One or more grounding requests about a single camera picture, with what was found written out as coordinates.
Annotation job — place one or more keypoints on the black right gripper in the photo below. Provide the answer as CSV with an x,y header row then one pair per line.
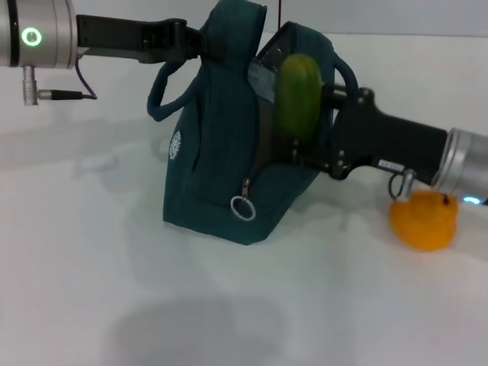
x,y
381,141

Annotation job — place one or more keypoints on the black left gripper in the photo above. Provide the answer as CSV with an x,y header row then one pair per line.
x,y
114,36

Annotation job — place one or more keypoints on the green cucumber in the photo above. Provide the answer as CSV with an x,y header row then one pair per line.
x,y
297,99

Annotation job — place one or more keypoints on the dark teal fabric lunch bag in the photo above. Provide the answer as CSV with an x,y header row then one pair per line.
x,y
213,152

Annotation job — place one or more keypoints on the orange pear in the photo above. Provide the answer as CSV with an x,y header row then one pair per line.
x,y
423,225

